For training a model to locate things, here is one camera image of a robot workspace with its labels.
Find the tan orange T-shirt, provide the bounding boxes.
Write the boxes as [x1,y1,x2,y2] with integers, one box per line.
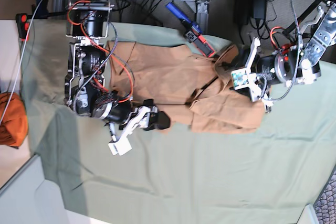
[107,42,265,133]

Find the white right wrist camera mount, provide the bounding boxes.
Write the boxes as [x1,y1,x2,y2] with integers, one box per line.
[107,105,158,156]

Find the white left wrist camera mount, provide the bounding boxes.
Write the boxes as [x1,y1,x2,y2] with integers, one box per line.
[230,37,273,113]

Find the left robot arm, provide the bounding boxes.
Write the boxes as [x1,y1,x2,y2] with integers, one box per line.
[230,0,335,102]

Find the white cable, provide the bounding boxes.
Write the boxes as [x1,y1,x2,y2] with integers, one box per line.
[0,0,53,125]

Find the patterned grey mat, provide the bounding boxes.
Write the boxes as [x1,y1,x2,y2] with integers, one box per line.
[314,172,335,224]

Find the folded dark orange cloth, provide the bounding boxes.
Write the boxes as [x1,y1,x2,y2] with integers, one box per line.
[1,92,28,148]

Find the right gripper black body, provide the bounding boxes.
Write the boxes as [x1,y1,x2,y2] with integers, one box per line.
[103,99,155,131]

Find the blue orange bar clamp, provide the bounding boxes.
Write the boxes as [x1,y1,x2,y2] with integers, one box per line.
[165,2,215,58]

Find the sage green table cloth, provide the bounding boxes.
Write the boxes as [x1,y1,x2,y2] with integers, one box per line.
[21,19,335,223]

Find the aluminium frame post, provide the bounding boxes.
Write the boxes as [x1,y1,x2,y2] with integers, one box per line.
[185,0,211,34]

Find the blue black corner clamp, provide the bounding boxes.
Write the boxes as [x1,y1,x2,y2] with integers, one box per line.
[15,0,66,41]

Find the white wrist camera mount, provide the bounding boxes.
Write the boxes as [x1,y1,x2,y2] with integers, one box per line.
[107,105,158,156]
[230,37,273,113]

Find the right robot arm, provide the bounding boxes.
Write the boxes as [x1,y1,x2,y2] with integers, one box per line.
[65,0,171,131]

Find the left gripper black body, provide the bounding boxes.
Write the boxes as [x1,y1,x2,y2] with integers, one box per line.
[236,48,286,95]

